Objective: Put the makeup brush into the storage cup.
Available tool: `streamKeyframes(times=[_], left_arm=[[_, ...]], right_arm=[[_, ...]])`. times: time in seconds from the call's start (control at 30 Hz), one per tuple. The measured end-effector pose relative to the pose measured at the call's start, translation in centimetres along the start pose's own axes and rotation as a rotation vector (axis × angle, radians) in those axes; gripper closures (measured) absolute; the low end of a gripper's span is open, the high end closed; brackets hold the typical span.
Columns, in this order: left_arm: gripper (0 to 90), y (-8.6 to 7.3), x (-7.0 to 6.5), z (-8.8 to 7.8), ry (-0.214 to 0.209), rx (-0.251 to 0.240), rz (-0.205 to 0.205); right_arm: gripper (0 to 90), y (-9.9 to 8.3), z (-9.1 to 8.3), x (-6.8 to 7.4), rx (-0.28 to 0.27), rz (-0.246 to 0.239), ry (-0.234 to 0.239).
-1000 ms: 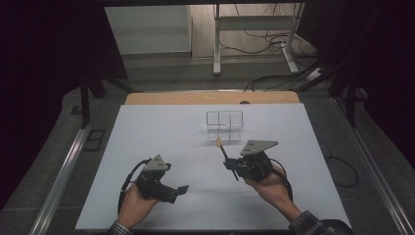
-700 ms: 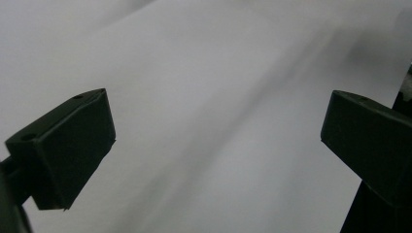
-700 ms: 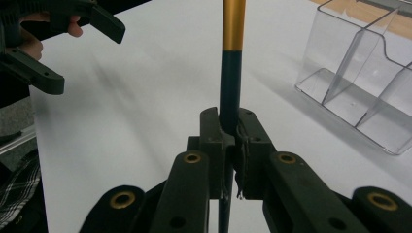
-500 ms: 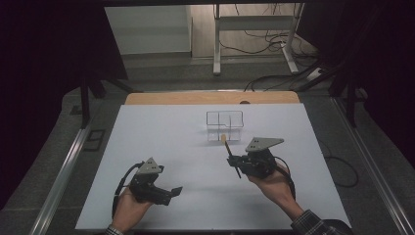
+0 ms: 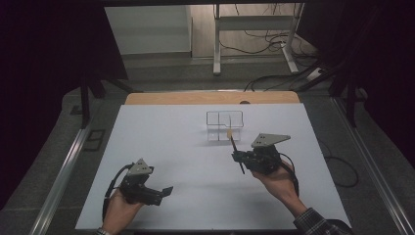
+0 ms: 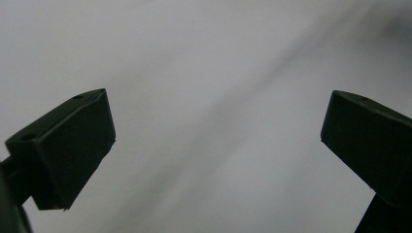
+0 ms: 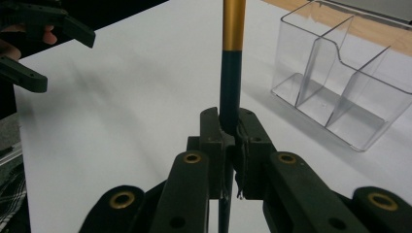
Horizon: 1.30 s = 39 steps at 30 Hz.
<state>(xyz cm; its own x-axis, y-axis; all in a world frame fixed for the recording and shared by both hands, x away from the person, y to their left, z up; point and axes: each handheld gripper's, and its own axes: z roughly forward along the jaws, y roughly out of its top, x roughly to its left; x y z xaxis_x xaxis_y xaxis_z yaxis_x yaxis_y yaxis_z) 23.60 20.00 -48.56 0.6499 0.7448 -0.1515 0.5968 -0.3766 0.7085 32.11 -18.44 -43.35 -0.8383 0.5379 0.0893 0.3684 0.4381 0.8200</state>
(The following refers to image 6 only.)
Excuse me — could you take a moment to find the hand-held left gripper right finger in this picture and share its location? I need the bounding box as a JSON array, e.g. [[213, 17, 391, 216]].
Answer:
[[320, 89, 412, 233]]

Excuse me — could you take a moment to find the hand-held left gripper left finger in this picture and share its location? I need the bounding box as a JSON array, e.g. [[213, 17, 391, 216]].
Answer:
[[0, 87, 117, 212]]

